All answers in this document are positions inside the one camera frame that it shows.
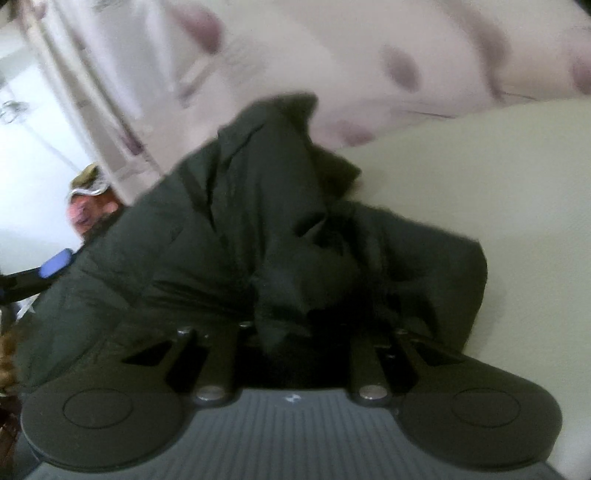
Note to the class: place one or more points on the black jacket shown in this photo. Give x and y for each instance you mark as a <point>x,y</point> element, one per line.
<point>253,227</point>

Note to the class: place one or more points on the leaf patterned curtain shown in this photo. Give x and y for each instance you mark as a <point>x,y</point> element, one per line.
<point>151,81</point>

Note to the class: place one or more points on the pink toy with hat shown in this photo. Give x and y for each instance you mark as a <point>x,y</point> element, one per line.
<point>91,200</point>

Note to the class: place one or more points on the beige woven mattress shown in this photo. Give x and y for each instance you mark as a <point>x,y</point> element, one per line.
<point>518,180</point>

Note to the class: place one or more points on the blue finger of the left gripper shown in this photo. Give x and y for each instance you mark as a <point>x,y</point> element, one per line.
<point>55,265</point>

